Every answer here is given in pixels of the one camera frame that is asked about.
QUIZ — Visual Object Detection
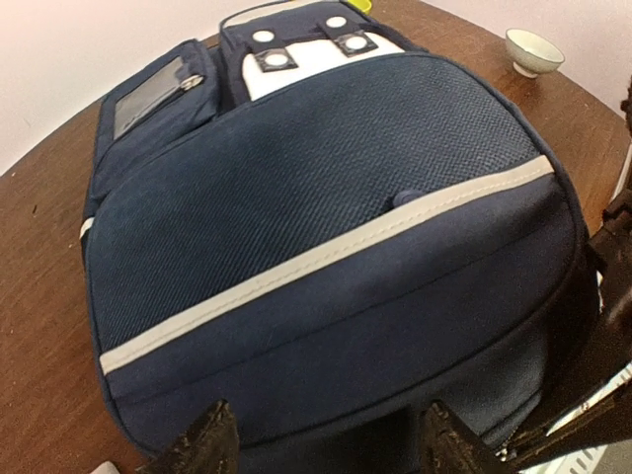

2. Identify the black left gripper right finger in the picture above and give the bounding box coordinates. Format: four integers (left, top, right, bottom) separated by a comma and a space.
419, 401, 514, 474

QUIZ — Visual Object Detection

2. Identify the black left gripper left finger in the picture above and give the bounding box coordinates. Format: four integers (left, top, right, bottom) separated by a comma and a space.
136, 400, 239, 474

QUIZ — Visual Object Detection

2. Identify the navy blue student backpack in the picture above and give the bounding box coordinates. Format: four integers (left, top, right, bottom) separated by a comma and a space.
80, 1, 598, 453

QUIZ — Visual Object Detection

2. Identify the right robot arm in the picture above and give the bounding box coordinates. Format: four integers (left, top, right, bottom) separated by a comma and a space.
496, 177, 631, 473

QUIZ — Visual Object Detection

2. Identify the white power adapter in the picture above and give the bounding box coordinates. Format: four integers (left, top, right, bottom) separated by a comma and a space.
91, 461, 119, 474

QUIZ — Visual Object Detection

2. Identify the teal patterned ceramic bowl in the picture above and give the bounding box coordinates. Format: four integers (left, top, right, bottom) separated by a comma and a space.
505, 28, 566, 79

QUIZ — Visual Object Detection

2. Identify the lime green bowl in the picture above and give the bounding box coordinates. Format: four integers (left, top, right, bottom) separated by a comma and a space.
347, 0, 372, 14

